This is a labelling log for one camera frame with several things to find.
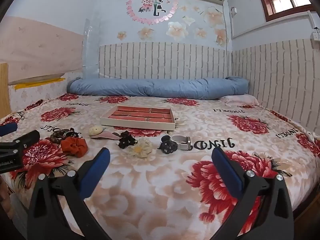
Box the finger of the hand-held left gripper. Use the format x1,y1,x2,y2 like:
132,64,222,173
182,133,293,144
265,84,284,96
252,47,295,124
0,130,41,155
0,123,18,137

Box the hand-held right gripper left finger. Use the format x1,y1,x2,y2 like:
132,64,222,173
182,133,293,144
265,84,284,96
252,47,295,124
27,147,113,240

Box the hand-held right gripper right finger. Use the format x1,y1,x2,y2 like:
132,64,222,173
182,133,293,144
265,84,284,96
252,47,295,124
211,146,294,240

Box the wooden bead bracelet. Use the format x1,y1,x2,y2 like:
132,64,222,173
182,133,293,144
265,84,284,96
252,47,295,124
50,129,75,145

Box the orange scrunchie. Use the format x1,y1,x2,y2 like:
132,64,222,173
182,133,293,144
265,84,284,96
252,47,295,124
61,137,88,158

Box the pink hair clip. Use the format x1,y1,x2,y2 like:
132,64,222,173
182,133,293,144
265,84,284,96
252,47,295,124
90,130,120,140

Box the plush pineapple hair clip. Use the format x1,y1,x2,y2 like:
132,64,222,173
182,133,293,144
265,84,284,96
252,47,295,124
89,126,104,137

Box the cream scrunchie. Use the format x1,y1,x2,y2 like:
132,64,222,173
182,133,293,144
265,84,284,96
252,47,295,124
126,137,153,159

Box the brick pattern tray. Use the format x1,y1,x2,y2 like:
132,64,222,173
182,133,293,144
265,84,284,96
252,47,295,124
100,105,176,131

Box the wooden board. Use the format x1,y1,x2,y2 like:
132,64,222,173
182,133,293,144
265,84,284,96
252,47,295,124
0,62,11,119

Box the yellow tape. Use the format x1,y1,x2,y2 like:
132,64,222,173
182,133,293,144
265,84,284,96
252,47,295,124
14,78,66,90

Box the black claw clip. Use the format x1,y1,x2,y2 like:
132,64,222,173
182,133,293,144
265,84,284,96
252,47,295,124
158,135,178,154

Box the pink pillow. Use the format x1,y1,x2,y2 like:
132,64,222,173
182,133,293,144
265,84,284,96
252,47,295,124
220,94,260,106

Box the blue rolled duvet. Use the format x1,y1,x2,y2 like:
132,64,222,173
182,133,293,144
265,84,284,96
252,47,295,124
67,76,250,97

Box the clear plastic sheet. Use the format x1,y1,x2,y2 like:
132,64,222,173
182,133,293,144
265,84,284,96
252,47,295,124
82,17,100,78

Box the white wrist strap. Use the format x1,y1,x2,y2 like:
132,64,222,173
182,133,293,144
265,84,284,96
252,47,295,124
171,135,192,152

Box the flower wall stickers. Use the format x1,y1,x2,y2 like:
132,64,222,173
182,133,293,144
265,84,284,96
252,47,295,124
117,4,228,47

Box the heart wall sticker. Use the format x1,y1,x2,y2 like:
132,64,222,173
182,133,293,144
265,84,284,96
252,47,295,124
126,0,179,25

